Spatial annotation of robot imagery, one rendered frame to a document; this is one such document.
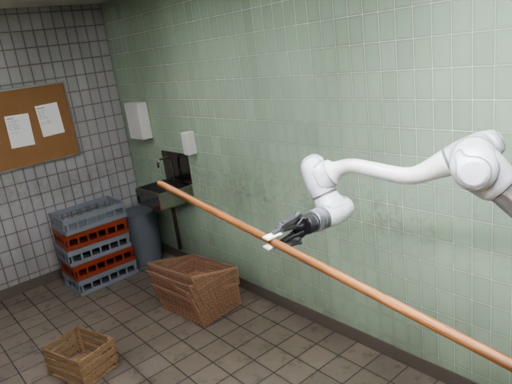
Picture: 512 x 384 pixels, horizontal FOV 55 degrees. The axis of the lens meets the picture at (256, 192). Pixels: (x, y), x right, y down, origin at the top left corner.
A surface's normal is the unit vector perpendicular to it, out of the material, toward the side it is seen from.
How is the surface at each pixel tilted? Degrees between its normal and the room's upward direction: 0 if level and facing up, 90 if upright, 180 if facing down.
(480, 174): 86
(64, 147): 90
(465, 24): 90
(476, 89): 90
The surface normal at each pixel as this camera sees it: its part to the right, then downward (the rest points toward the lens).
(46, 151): 0.64, 0.14
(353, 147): -0.76, 0.28
